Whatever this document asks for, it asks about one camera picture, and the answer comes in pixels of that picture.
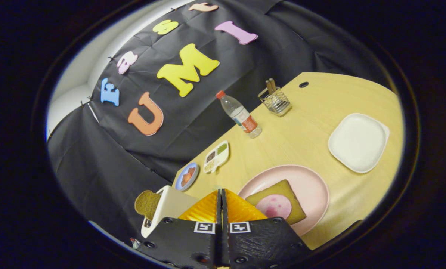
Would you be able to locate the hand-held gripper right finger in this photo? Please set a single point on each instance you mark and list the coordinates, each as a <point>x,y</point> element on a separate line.
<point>264,243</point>

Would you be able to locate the white square plate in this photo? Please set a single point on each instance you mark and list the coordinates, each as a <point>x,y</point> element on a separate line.
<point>357,144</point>

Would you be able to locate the brown toasted bread slice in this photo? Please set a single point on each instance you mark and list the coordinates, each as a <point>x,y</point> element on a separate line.
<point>147,204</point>

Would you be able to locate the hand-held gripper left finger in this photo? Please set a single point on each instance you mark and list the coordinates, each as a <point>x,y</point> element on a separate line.
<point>185,243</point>

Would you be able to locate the pink ham slice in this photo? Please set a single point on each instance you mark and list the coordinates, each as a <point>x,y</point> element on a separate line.
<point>273,206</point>

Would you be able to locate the white toaster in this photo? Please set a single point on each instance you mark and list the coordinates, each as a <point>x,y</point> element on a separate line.
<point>170,205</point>

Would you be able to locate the pink round plate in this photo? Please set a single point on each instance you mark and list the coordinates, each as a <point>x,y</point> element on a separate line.
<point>309,186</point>

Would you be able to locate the clear red-capped water bottle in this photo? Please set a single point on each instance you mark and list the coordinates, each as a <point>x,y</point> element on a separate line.
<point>241,116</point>

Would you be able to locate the black backdrop cloth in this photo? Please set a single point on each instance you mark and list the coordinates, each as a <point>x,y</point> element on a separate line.
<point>107,157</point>

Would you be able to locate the blue and white object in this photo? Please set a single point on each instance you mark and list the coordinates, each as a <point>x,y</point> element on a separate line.
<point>134,243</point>

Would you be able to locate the bread slice under ham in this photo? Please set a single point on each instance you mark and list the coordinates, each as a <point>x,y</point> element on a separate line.
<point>279,188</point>

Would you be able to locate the white divided condiment tray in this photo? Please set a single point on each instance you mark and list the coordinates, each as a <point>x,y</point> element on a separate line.
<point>216,157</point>

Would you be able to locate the red food slices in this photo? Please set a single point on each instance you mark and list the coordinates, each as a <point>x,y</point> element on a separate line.
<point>187,177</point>

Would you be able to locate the small blue plate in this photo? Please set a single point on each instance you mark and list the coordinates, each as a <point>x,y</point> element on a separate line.
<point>191,179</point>

